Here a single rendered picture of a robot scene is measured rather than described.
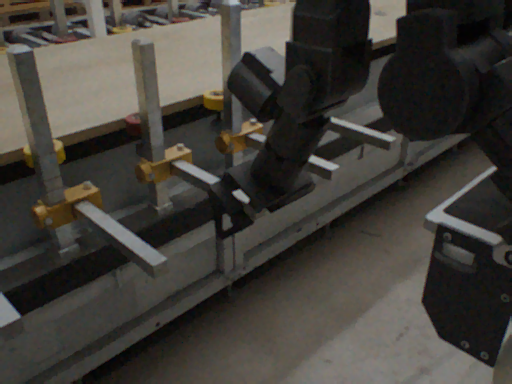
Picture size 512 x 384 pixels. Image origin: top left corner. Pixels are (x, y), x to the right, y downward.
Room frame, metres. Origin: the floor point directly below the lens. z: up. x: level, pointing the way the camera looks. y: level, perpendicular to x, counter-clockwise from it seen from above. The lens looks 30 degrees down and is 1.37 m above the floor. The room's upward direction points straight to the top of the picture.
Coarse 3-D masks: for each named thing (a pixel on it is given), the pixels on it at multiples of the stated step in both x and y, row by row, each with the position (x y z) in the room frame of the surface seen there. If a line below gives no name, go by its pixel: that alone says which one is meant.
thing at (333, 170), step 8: (216, 120) 1.35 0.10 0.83; (216, 128) 1.33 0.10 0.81; (248, 136) 1.24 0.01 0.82; (256, 136) 1.24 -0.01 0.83; (248, 144) 1.24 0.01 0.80; (256, 144) 1.22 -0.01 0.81; (312, 160) 1.09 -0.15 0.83; (320, 160) 1.09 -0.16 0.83; (304, 168) 1.10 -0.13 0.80; (312, 168) 1.08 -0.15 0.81; (320, 168) 1.07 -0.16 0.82; (328, 168) 1.05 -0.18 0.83; (336, 168) 1.05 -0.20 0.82; (320, 176) 1.06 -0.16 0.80; (328, 176) 1.05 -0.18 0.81; (336, 176) 1.06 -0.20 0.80
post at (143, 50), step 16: (144, 48) 1.05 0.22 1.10; (144, 64) 1.05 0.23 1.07; (144, 80) 1.05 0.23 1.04; (144, 96) 1.05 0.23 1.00; (144, 112) 1.05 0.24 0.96; (160, 112) 1.07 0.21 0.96; (144, 128) 1.06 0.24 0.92; (160, 128) 1.07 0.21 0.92; (144, 144) 1.07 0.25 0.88; (160, 144) 1.06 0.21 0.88; (160, 160) 1.06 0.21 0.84; (160, 192) 1.05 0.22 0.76
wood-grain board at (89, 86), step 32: (384, 0) 2.87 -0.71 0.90; (128, 32) 2.11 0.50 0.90; (160, 32) 2.12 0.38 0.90; (192, 32) 2.12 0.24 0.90; (256, 32) 2.12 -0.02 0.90; (288, 32) 2.12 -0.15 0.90; (384, 32) 2.12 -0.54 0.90; (0, 64) 1.64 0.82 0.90; (64, 64) 1.65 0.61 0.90; (96, 64) 1.65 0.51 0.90; (128, 64) 1.65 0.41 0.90; (160, 64) 1.65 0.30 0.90; (192, 64) 1.66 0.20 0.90; (0, 96) 1.33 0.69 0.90; (64, 96) 1.34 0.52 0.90; (96, 96) 1.34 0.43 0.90; (128, 96) 1.34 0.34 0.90; (160, 96) 1.34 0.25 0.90; (192, 96) 1.34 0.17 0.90; (0, 128) 1.11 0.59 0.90; (64, 128) 1.11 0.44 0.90; (96, 128) 1.13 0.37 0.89; (0, 160) 0.97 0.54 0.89
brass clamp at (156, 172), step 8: (168, 152) 1.11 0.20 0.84; (176, 152) 1.11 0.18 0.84; (184, 152) 1.11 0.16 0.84; (144, 160) 1.06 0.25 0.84; (168, 160) 1.07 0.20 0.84; (176, 160) 1.08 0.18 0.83; (184, 160) 1.10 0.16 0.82; (136, 168) 1.05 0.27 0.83; (144, 168) 1.03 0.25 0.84; (152, 168) 1.04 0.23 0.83; (160, 168) 1.05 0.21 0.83; (168, 168) 1.07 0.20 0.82; (136, 176) 1.05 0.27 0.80; (144, 176) 1.03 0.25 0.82; (152, 176) 1.03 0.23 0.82; (160, 176) 1.05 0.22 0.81; (168, 176) 1.06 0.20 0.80
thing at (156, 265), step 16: (80, 208) 0.88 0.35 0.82; (96, 208) 0.88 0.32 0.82; (96, 224) 0.83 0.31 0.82; (112, 224) 0.82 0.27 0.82; (112, 240) 0.79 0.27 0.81; (128, 240) 0.77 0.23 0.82; (128, 256) 0.75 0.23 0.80; (144, 256) 0.72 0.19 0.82; (160, 256) 0.72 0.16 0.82; (160, 272) 0.70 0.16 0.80
